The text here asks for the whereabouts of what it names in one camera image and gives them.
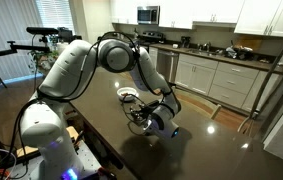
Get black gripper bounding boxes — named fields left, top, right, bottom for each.
left=130, top=107, right=158, bottom=125

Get white ceramic bowl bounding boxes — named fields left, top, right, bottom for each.
left=116, top=86, right=139, bottom=102

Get stainless steel dishwasher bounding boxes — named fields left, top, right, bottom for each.
left=156, top=49, right=180, bottom=84

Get white lower kitchen cabinets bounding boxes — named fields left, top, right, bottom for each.
left=174, top=53, right=283, bottom=113

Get white kitchen cabinets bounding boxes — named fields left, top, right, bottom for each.
left=110, top=0, right=283, bottom=38
left=174, top=53, right=283, bottom=113

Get light wooden chair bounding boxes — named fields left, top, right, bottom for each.
left=175, top=89, right=223, bottom=120

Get black kitchen stove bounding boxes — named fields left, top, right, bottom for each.
left=135, top=30, right=166, bottom=46

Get black coffee maker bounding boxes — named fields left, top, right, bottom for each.
left=180, top=35, right=192, bottom=49

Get chrome sink faucet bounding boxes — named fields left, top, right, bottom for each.
left=201, top=41, right=213, bottom=53

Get stainless steel microwave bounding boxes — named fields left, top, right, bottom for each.
left=136, top=5, right=161, bottom=25

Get green houseplant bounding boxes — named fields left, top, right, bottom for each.
left=27, top=49, right=60, bottom=73

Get dark metal stand pole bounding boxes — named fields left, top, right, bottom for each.
left=237, top=19, right=283, bottom=134

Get wooden base board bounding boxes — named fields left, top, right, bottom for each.
left=15, top=125, right=80, bottom=158

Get pile of bags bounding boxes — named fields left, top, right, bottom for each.
left=225, top=44, right=254, bottom=61

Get white window blinds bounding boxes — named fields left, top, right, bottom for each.
left=35, top=0, right=75, bottom=31

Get wooden cutting board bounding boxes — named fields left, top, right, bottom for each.
left=235, top=34, right=264, bottom=53

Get dark kitchen countertop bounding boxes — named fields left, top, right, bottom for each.
left=159, top=43, right=283, bottom=75

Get white upper kitchen cabinets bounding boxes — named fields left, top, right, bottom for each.
left=110, top=0, right=283, bottom=38

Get grey vertical blinds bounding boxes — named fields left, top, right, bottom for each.
left=0, top=0, right=44, bottom=83

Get orange handled clamp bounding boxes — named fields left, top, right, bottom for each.
left=95, top=166, right=117, bottom=180

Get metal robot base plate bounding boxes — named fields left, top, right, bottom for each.
left=9, top=143, right=104, bottom=180

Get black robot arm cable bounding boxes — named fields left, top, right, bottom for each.
left=0, top=31, right=177, bottom=180

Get black bar camera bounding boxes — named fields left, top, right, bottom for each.
left=25, top=26, right=59, bottom=36

